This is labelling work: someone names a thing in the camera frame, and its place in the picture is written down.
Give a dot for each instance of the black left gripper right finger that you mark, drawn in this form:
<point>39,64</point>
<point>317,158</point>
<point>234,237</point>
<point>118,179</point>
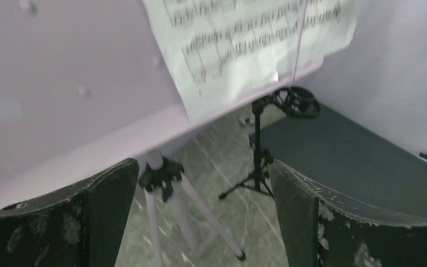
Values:
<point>324,227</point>

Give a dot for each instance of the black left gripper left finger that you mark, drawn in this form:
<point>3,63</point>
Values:
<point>81,224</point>

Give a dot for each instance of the lilac perforated music stand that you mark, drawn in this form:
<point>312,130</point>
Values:
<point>84,86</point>

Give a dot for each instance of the sheet music page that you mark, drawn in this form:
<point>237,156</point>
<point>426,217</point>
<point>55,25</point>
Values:
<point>219,51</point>

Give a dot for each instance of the dark rectangular equipment case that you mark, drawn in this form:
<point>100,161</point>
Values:
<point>342,155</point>

